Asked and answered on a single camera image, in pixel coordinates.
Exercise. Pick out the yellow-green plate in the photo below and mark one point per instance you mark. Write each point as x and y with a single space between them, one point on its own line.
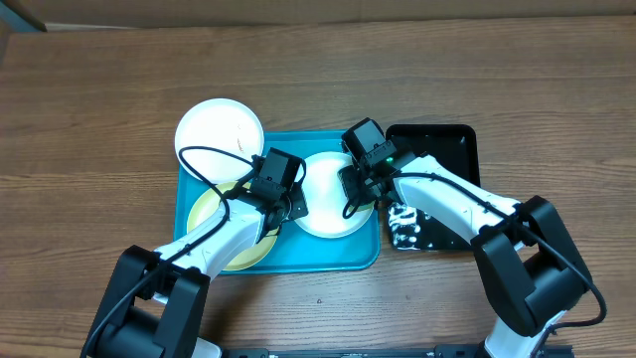
204 207

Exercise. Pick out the white plate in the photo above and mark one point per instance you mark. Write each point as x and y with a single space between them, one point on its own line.
218 138
326 198

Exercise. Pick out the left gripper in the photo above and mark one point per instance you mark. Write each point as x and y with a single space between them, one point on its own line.
300 204

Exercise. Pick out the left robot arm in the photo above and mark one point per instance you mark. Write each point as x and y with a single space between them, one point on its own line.
154 301

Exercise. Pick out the green and yellow sponge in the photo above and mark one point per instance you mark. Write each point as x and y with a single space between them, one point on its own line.
366 207

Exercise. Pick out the teal plastic serving tray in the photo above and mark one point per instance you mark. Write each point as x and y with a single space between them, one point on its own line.
295 250

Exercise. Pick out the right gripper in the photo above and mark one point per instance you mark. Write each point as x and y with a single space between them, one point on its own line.
360 185

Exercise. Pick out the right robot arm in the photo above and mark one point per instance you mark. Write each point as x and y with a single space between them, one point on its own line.
531 270

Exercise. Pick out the black rectangular water tray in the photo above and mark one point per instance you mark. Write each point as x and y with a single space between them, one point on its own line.
454 146

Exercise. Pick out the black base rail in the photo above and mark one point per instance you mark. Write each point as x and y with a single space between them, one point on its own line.
439 351

